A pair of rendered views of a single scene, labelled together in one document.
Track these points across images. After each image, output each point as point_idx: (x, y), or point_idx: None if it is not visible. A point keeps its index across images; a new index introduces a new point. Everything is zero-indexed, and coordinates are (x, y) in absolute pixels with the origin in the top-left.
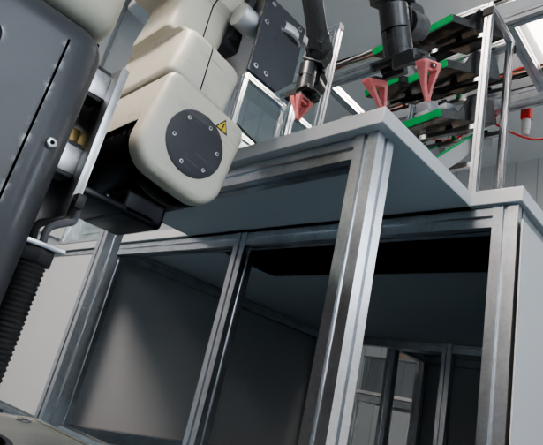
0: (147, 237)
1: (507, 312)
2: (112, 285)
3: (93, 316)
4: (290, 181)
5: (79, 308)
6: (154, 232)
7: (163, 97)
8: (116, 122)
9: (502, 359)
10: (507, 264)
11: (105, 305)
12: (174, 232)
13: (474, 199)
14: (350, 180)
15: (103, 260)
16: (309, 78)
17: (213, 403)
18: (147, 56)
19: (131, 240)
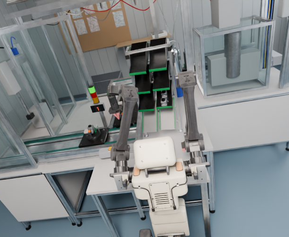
0: (70, 169)
1: (211, 168)
2: (57, 181)
3: (108, 214)
4: None
5: (106, 217)
6: (74, 167)
7: (188, 226)
8: (171, 231)
9: (211, 174)
10: (210, 161)
11: (60, 186)
12: (87, 166)
13: (202, 151)
14: (202, 189)
15: (103, 206)
16: (117, 103)
17: None
18: (166, 215)
19: (59, 171)
